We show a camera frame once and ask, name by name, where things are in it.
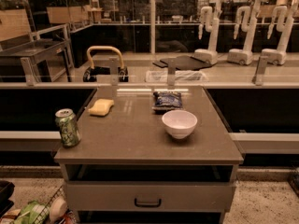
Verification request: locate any clear plastic bin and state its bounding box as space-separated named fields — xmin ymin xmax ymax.
xmin=145 ymin=70 xmax=208 ymax=83

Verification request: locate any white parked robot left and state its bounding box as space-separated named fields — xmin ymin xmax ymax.
xmin=193 ymin=0 xmax=232 ymax=65

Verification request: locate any grey middle drawer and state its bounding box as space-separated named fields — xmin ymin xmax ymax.
xmin=64 ymin=181 xmax=235 ymax=212

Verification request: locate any yellow handled black cart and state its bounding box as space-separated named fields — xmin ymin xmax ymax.
xmin=83 ymin=46 xmax=129 ymax=84

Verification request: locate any blue chip bag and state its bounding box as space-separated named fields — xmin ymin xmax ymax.
xmin=152 ymin=91 xmax=183 ymax=111

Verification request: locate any wooden planter box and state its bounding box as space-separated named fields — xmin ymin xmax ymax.
xmin=47 ymin=6 xmax=89 ymax=24

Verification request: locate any black drawer handle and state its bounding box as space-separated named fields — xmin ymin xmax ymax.
xmin=134 ymin=198 xmax=162 ymax=208

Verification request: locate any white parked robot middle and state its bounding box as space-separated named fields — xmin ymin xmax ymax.
xmin=227 ymin=0 xmax=269 ymax=65

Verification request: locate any white cup in basket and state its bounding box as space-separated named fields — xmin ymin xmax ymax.
xmin=50 ymin=196 xmax=67 ymax=223

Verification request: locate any black floor mat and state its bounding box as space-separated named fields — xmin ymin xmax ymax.
xmin=153 ymin=55 xmax=212 ymax=71

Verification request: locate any white parked robot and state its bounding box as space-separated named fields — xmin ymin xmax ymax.
xmin=227 ymin=0 xmax=269 ymax=65
xmin=262 ymin=0 xmax=299 ymax=65
xmin=193 ymin=0 xmax=232 ymax=65

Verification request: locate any grey side table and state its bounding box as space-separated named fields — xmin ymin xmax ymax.
xmin=0 ymin=24 xmax=74 ymax=83

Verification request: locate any green soda can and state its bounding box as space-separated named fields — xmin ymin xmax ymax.
xmin=55 ymin=108 xmax=80 ymax=147

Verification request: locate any grey drawer cabinet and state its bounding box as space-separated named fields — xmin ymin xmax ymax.
xmin=55 ymin=87 xmax=243 ymax=224

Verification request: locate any wire basket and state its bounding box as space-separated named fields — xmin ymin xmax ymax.
xmin=30 ymin=187 xmax=65 ymax=224

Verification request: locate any white bowl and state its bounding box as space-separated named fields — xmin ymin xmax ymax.
xmin=162 ymin=110 xmax=198 ymax=139

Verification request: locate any yellow sponge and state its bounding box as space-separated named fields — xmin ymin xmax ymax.
xmin=88 ymin=99 xmax=114 ymax=117

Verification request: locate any green snack bag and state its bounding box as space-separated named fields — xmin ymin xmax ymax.
xmin=13 ymin=201 xmax=50 ymax=224

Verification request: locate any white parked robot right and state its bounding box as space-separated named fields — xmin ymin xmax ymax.
xmin=262 ymin=0 xmax=299 ymax=65

